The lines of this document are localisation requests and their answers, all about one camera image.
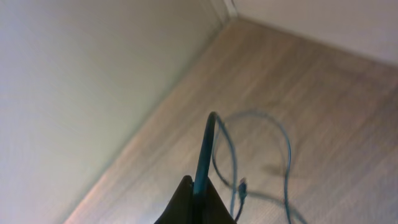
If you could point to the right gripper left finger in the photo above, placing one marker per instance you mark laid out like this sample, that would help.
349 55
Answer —
180 207

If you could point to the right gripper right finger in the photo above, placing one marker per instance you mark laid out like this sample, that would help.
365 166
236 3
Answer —
214 211

